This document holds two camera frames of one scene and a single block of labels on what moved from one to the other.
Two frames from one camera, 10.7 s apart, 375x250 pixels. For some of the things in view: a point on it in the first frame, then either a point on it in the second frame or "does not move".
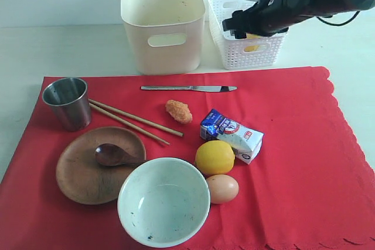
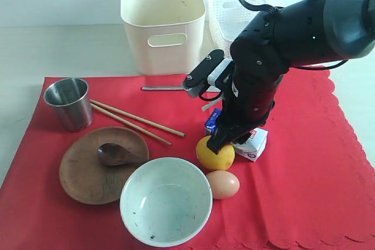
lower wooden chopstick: [129, 123] does not move
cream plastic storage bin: [166, 30] does not move
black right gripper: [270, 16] to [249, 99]
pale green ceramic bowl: [163, 202] does not move
